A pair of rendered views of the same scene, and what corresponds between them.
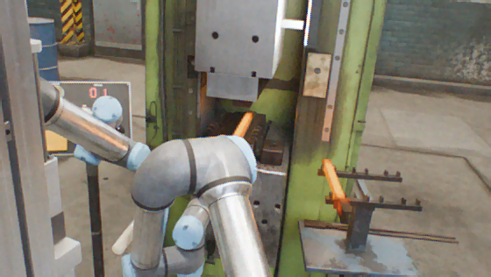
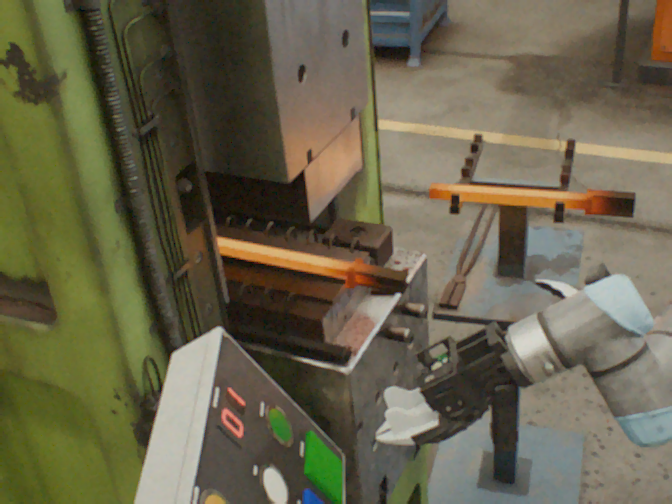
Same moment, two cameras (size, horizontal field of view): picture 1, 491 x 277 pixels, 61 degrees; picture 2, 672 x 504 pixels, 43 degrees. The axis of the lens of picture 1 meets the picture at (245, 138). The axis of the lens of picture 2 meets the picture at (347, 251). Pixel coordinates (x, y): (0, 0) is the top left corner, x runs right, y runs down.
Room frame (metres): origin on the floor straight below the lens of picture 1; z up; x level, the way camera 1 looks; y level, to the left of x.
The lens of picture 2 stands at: (1.16, 1.22, 1.85)
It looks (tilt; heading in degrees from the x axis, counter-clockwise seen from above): 33 degrees down; 289
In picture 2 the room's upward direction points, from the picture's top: 5 degrees counter-clockwise
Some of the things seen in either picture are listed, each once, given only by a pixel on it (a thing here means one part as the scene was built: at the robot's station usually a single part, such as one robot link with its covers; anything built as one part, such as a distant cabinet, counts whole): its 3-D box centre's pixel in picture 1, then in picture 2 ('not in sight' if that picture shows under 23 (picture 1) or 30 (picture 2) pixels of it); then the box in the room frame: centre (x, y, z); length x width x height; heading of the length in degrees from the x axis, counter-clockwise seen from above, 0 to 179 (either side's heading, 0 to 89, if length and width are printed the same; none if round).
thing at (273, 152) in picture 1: (273, 152); (357, 245); (1.60, -0.12, 0.95); 0.12 x 0.08 x 0.06; 172
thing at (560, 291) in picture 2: not in sight; (559, 300); (1.21, 0.03, 0.98); 0.09 x 0.03 x 0.06; 136
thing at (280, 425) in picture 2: not in sight; (279, 425); (1.52, 0.51, 1.09); 0.05 x 0.03 x 0.04; 82
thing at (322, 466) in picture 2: not in sight; (321, 469); (1.48, 0.50, 1.01); 0.07 x 0.05 x 0.07; 107
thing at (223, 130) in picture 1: (238, 132); (246, 276); (1.78, 0.04, 0.96); 0.42 x 0.20 x 0.09; 172
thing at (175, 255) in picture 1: (184, 258); not in sight; (0.96, 0.14, 0.88); 0.11 x 0.08 x 0.11; 115
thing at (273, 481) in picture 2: not in sight; (274, 487); (1.49, 0.61, 1.09); 0.05 x 0.03 x 0.04; 82
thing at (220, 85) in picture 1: (241, 75); (224, 151); (1.78, 0.04, 1.22); 0.42 x 0.20 x 0.10; 172
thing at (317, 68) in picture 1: (316, 75); not in sight; (1.65, -0.26, 1.27); 0.09 x 0.02 x 0.17; 82
